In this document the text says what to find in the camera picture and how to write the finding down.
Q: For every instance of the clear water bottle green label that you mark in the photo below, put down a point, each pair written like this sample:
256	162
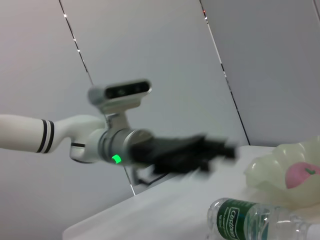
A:
232	220

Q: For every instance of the pale green wavy glass plate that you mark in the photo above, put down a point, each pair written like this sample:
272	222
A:
270	172

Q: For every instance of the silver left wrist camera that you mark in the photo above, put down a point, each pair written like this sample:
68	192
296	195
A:
125	91

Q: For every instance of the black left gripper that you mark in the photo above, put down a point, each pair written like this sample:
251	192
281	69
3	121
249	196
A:
170	155

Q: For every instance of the pink toy peach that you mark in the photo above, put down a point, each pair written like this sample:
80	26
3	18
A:
297	175

